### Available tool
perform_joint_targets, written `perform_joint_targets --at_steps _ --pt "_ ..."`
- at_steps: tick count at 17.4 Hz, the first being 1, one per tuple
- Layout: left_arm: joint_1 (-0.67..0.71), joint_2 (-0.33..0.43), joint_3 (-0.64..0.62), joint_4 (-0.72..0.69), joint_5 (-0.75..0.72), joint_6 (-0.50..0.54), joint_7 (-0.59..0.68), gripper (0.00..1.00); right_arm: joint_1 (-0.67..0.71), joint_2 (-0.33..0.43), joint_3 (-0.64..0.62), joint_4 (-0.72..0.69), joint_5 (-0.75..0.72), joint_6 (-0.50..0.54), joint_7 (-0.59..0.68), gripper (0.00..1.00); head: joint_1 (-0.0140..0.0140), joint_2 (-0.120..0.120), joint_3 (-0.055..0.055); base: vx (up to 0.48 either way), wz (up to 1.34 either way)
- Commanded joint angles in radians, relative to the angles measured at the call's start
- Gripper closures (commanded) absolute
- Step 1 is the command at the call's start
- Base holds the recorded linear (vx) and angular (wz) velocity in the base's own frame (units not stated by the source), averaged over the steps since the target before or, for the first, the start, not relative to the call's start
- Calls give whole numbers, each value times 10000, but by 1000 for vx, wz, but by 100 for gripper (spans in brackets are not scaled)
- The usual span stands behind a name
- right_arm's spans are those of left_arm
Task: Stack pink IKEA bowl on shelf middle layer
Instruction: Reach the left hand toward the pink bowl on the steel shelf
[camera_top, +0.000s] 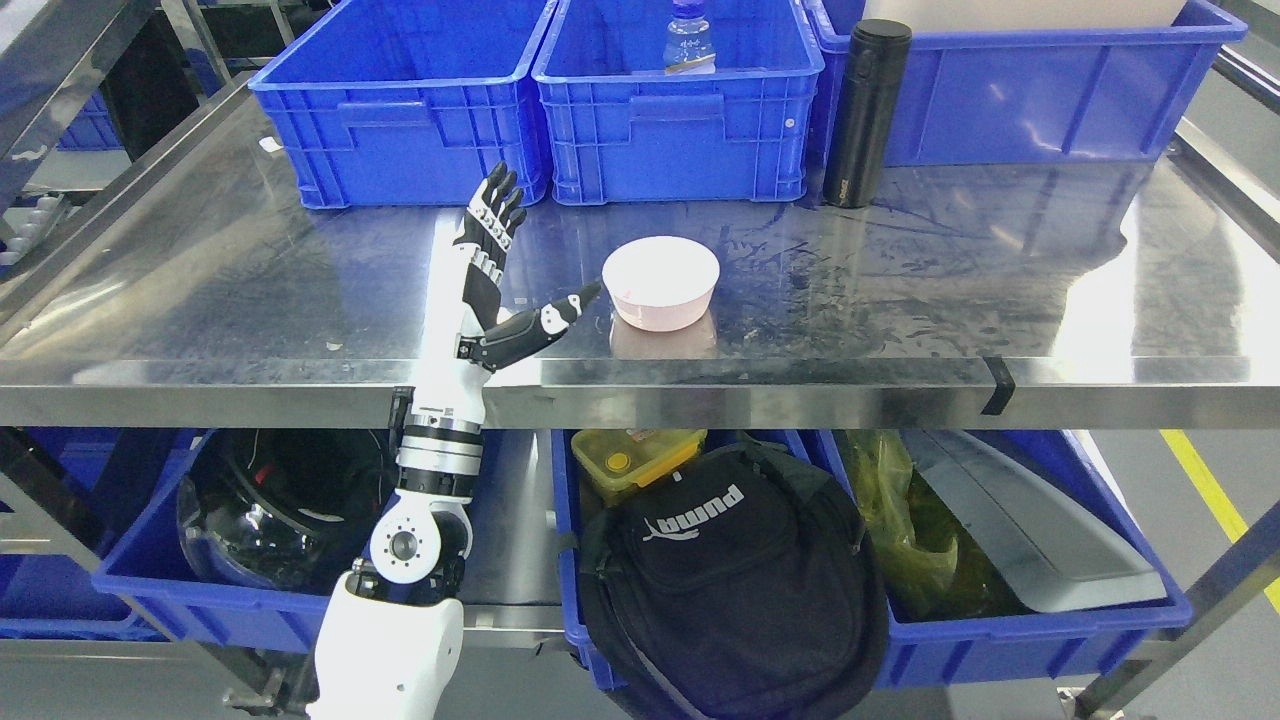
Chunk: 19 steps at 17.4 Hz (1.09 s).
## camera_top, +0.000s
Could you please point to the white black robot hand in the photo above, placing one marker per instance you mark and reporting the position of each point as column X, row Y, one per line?
column 487, row 230

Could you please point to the pink ikea bowl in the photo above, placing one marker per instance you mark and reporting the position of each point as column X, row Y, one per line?
column 661, row 283

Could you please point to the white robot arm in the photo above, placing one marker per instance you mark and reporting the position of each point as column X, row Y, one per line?
column 394, row 627

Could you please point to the blue bin top middle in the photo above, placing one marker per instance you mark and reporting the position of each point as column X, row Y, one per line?
column 622, row 130

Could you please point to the blue bin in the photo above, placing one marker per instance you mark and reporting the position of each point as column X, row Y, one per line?
column 148, row 566
column 410, row 103
column 985, row 635
column 575, row 503
column 1019, row 82
column 622, row 130

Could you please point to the blue bin lower middle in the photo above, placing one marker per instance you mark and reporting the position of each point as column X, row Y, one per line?
column 575, row 503

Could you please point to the blue bin top left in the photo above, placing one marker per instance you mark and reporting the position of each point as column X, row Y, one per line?
column 410, row 103

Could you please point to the clear water bottle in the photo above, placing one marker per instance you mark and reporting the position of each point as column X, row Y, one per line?
column 689, row 50

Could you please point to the yellow lunch box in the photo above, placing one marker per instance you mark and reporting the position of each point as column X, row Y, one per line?
column 621, row 462

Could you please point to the black thermos flask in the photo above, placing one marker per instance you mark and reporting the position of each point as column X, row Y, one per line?
column 875, row 67

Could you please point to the black helmet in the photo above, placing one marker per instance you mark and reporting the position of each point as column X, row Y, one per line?
column 281, row 509

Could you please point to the black puma backpack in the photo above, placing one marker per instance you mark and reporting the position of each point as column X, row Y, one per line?
column 745, row 587

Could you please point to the blue bin lower left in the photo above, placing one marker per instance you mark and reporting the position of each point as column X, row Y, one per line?
column 148, row 566

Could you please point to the green plastic bag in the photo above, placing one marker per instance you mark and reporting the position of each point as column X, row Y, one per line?
column 933, row 568

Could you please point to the blue bin top right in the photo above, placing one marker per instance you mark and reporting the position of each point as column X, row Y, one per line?
column 1019, row 82

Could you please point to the grey flat panel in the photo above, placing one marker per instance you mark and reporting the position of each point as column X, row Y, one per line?
column 1055, row 555

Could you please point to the blue bin lower right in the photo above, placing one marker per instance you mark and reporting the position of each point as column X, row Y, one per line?
column 985, row 635

